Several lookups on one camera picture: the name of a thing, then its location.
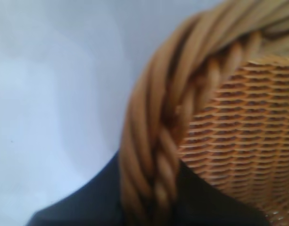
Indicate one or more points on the brown woven wicker basket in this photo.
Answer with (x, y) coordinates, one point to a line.
(241, 117)

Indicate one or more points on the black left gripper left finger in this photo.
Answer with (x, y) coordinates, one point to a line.
(92, 202)

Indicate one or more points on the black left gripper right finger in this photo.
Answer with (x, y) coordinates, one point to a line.
(205, 204)

